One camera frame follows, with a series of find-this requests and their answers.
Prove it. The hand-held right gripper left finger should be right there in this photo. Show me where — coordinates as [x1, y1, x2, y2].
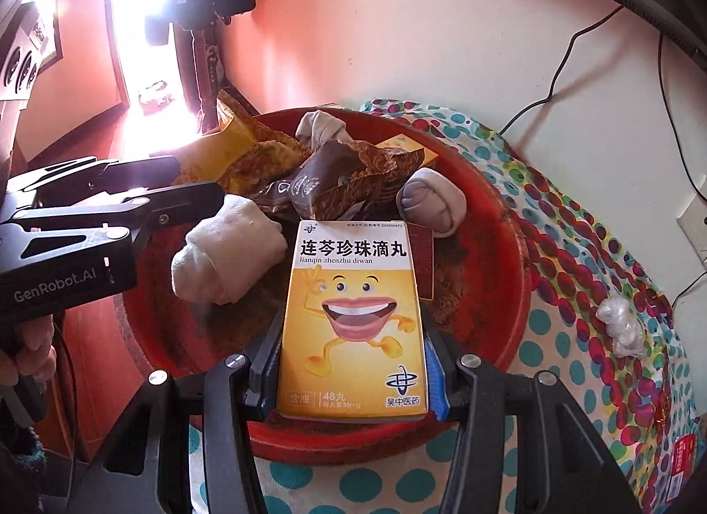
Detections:
[66, 318, 285, 514]

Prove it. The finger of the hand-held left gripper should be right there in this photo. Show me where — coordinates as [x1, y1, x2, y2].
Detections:
[5, 156, 183, 211]
[0, 181, 227, 250]

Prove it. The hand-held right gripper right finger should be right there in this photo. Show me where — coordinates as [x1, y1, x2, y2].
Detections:
[422, 326, 644, 514]

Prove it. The yellow cartoon medicine box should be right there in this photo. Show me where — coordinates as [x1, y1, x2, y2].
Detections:
[276, 220, 429, 420]

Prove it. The red round basin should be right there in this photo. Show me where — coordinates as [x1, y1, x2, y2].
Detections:
[113, 108, 534, 465]

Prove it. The dark red box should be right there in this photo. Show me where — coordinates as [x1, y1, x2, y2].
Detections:
[407, 224, 437, 301]

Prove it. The brown crinkled snack bag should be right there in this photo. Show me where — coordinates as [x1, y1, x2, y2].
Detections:
[259, 139, 426, 222]

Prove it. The person's left forearm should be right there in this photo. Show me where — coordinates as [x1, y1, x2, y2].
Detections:
[0, 426, 48, 514]

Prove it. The person's left hand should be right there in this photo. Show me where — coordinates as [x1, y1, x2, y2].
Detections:
[0, 320, 59, 389]

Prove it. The orange snack packet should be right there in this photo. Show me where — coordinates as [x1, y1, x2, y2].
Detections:
[179, 91, 313, 194]

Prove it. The knotted white sock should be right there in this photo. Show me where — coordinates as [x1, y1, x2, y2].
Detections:
[294, 110, 351, 150]

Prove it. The grey panel with round dials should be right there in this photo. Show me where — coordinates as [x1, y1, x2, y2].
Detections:
[0, 36, 42, 102]

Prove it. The crumpled white plastic bag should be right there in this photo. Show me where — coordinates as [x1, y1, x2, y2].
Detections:
[595, 296, 644, 357]

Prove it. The polka dot cloth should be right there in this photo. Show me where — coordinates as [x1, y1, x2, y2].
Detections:
[185, 101, 707, 514]

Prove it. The small yellow medicine box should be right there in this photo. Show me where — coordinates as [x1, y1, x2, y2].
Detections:
[373, 135, 439, 169]

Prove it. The red and white medicine box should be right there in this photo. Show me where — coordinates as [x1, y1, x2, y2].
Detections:
[665, 434, 705, 509]

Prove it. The thin black adapter cable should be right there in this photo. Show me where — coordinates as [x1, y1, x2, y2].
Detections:
[669, 271, 707, 308]

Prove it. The black monitor cable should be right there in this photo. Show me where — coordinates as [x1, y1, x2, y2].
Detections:
[498, 4, 627, 135]
[657, 32, 707, 186]

